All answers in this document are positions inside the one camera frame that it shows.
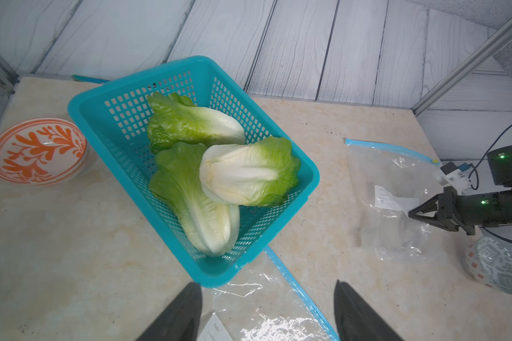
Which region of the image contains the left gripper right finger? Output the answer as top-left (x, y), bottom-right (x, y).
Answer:
top-left (334, 280), bottom-right (402, 341)

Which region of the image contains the right aluminium frame post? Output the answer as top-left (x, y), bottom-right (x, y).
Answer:
top-left (411, 18), bottom-right (512, 117)

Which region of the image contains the teal stick behind table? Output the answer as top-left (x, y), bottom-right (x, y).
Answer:
top-left (71, 75), bottom-right (108, 84)

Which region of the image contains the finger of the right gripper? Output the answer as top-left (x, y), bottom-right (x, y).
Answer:
top-left (409, 215), bottom-right (442, 228)
top-left (408, 197), bottom-right (438, 216)

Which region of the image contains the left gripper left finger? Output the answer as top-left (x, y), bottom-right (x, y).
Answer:
top-left (137, 282), bottom-right (203, 341)

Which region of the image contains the chinese cabbage top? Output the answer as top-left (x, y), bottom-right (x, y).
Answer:
top-left (146, 92), bottom-right (245, 154)

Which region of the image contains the orange patterned bowl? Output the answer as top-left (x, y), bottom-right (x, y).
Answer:
top-left (0, 117), bottom-right (90, 186)

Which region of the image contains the chinese cabbage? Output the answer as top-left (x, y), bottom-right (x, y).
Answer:
top-left (146, 92), bottom-right (245, 154)
top-left (199, 136), bottom-right (301, 207)
top-left (149, 142), bottom-right (240, 257)

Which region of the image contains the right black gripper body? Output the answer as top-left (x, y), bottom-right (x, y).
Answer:
top-left (437, 187), bottom-right (512, 235)

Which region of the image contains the clear zipper bag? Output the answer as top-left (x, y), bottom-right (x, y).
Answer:
top-left (198, 247), bottom-right (338, 340)
top-left (345, 139), bottom-right (447, 264)

